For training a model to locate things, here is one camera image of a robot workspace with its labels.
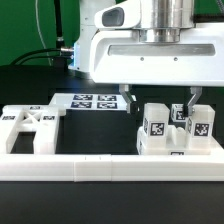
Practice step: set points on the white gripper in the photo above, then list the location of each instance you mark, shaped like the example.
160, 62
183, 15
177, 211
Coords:
118, 57

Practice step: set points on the white chair seat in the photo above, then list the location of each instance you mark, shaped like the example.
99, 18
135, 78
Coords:
173, 141

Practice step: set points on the white tagged cube right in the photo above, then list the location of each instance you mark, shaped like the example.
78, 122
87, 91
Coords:
177, 113

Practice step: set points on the white marker base sheet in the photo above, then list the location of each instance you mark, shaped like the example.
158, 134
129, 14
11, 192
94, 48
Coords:
81, 101

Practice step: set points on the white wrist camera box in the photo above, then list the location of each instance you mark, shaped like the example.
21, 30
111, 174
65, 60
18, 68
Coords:
125, 15

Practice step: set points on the white chair back frame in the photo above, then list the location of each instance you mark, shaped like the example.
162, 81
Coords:
42, 120

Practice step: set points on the white U-shaped fence frame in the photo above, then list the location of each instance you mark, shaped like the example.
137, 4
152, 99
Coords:
30, 167

